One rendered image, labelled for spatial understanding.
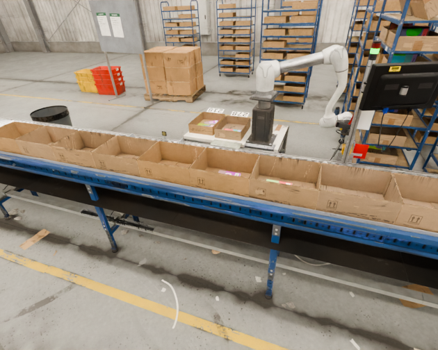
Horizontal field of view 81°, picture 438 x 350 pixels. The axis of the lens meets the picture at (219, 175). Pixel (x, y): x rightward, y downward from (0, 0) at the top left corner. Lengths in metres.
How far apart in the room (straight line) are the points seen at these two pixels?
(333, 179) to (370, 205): 0.34
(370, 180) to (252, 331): 1.28
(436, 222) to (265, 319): 1.24
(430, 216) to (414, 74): 0.92
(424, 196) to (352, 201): 0.52
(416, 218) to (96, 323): 2.15
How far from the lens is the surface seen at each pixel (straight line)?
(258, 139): 2.55
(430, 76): 2.16
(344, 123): 2.27
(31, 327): 2.56
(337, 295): 2.37
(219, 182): 1.59
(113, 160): 1.96
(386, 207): 1.57
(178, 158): 2.01
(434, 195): 1.93
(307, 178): 1.79
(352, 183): 1.81
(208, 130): 2.70
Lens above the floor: 1.91
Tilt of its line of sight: 34 degrees down
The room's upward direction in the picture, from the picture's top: 3 degrees counter-clockwise
